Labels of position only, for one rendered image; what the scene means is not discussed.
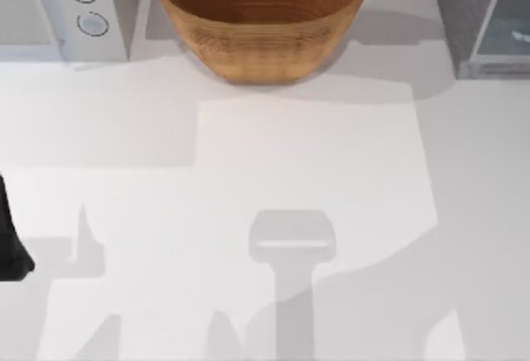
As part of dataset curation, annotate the brown woven basket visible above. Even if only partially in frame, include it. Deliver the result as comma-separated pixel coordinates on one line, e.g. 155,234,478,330
158,0,368,86

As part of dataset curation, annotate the pale microwave oven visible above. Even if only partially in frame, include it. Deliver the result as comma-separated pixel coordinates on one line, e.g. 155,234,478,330
0,0,144,64

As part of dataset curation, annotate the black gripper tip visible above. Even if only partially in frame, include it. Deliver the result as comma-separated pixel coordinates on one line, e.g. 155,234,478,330
0,175,36,282

